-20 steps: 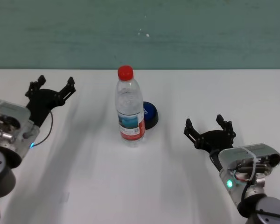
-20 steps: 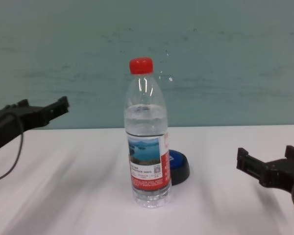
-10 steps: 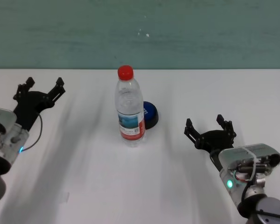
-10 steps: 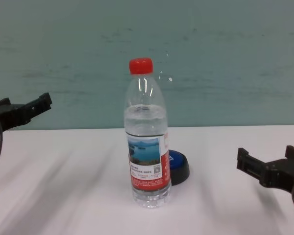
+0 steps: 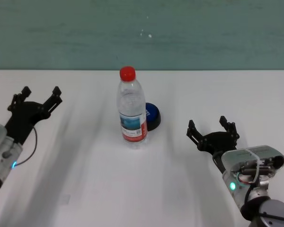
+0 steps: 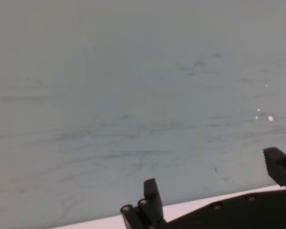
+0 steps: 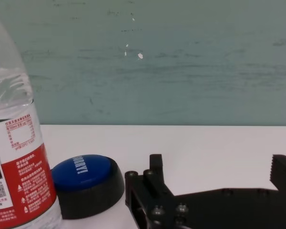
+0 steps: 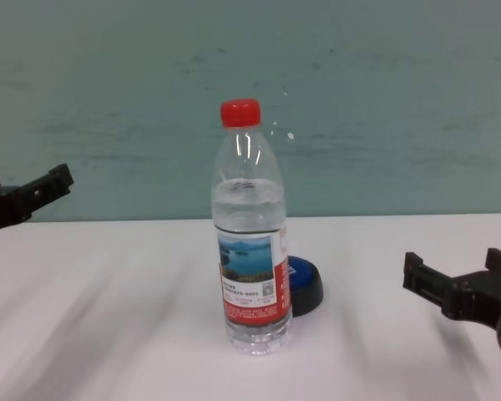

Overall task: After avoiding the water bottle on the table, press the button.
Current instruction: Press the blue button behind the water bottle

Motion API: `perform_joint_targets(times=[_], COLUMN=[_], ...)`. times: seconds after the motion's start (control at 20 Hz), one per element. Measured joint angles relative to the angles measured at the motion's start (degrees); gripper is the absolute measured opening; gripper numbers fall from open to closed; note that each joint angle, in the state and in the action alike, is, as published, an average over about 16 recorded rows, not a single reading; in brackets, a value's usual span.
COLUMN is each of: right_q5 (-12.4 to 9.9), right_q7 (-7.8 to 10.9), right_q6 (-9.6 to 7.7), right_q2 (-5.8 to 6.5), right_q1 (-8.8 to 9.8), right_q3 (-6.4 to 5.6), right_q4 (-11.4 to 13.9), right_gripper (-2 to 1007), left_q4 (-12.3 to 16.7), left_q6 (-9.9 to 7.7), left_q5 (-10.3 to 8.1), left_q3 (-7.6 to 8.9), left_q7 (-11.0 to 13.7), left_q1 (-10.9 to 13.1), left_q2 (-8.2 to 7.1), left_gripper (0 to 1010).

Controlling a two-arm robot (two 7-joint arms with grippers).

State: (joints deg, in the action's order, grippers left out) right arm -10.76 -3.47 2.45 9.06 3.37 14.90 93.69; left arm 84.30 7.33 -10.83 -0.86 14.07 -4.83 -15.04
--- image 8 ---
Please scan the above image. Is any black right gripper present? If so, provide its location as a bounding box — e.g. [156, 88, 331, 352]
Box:
[402, 247, 501, 336]

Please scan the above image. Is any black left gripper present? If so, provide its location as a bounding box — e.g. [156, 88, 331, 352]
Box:
[0, 163, 76, 238]

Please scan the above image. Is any blue button black base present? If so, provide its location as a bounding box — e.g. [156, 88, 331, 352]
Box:
[286, 255, 325, 317]

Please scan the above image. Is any clear water bottle red cap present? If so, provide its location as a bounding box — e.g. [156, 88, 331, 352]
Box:
[210, 98, 294, 358]

